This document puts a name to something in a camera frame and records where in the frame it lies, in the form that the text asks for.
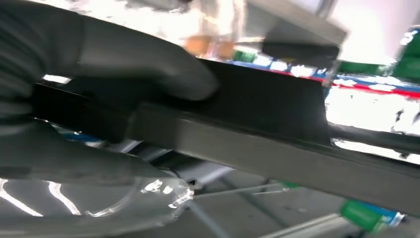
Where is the brown cardboard box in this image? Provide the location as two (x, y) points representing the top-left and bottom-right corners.
(183, 34), (213, 57)

